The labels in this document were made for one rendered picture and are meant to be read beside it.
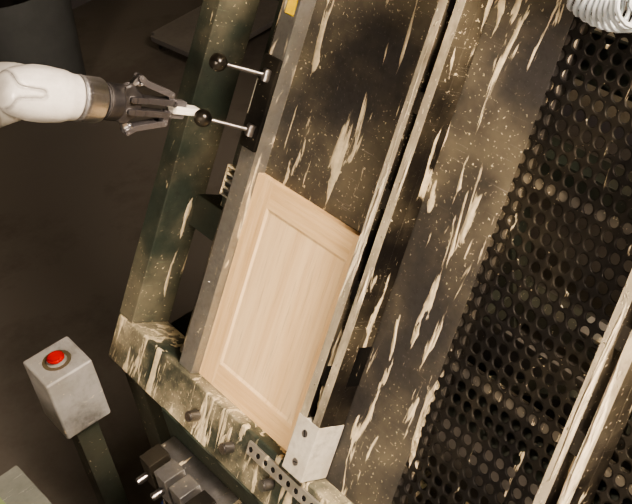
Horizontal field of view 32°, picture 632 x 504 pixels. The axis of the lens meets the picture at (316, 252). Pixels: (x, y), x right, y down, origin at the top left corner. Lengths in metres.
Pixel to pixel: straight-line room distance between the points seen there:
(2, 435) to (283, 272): 1.78
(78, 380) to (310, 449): 0.65
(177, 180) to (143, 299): 0.30
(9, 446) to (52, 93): 1.91
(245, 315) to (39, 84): 0.67
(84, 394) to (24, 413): 1.29
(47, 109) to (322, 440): 0.82
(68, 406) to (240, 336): 0.46
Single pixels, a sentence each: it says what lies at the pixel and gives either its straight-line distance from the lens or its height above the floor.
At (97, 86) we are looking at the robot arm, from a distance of 2.16.
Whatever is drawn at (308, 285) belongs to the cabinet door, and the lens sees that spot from 2.22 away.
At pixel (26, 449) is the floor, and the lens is 3.76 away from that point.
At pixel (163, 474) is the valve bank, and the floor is 0.77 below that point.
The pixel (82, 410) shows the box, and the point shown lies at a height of 0.81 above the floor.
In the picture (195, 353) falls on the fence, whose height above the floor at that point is 0.94.
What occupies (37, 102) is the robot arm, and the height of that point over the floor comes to 1.64.
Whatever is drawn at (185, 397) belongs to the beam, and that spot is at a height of 0.86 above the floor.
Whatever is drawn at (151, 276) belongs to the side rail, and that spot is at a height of 1.00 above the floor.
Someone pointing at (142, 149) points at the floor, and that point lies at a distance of 4.97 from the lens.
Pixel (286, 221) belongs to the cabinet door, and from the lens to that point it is 2.26.
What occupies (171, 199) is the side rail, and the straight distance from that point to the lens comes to 2.54.
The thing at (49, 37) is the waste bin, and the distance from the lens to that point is 5.29.
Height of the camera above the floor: 2.61
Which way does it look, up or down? 39 degrees down
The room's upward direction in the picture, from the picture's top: 10 degrees counter-clockwise
